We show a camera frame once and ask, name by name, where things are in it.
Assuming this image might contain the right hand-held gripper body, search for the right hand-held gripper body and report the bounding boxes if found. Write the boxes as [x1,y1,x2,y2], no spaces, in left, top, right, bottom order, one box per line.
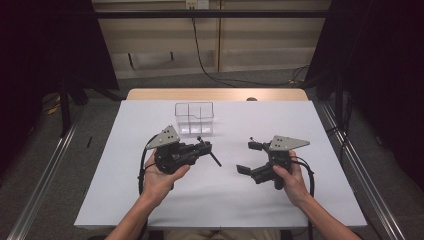
[250,134,311,191]

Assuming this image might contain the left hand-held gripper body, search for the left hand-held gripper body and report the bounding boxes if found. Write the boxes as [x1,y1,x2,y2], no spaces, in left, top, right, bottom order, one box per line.
[145,124,203,175]

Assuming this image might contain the clear plastic organizer box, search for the clear plastic organizer box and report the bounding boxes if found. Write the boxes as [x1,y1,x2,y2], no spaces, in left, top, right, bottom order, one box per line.
[174,101,215,136]

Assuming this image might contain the person's left hand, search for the person's left hand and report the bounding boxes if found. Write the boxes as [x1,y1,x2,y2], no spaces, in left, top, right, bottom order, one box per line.
[141,150,191,205]

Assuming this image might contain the person's right hand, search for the person's right hand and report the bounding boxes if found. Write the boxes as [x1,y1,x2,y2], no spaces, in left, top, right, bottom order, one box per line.
[272,150,313,208]

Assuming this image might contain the white table sheet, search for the white table sheet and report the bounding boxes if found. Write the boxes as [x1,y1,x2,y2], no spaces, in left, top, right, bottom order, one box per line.
[73,99,368,230]

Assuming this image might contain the wooden table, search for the wooden table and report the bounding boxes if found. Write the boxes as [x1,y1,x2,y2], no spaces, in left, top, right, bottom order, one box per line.
[125,87,310,102]

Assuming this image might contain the person's beige trousers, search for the person's beige trousers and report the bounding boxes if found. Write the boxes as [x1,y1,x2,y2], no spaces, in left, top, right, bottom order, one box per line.
[163,228,283,240]

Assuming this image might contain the black curtain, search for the black curtain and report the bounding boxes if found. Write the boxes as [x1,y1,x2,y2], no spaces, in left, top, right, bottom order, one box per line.
[0,0,120,176]
[304,0,424,193]

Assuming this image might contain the black horizontal bar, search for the black horizontal bar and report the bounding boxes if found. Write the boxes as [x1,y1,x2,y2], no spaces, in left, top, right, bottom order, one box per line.
[94,9,331,20]

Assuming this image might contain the left hand-held gripper cable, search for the left hand-held gripper cable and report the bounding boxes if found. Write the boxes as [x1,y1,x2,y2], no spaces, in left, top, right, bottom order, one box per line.
[137,134,160,196]

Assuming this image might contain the hand-held gripper cable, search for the hand-held gripper cable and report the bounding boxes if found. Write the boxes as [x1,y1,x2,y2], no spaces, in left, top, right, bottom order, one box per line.
[292,155,316,240]
[137,134,160,196]

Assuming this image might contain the right hand-held gripper cable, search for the right hand-held gripper cable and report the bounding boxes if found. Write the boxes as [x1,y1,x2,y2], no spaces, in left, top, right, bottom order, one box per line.
[292,155,316,240]

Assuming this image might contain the black wall cable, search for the black wall cable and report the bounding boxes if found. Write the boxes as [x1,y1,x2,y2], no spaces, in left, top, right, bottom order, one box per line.
[191,16,311,88]

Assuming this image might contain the aluminium floor rail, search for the aluminium floor rail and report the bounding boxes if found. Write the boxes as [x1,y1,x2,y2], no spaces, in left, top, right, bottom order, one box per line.
[6,109,85,240]
[319,101,406,240]

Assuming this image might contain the yellow floor cable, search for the yellow floor cable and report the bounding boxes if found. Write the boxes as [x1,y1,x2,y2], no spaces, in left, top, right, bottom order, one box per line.
[45,95,63,116]

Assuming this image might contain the white wall outlet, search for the white wall outlet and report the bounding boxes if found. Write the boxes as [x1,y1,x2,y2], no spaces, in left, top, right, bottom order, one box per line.
[185,0,210,10]

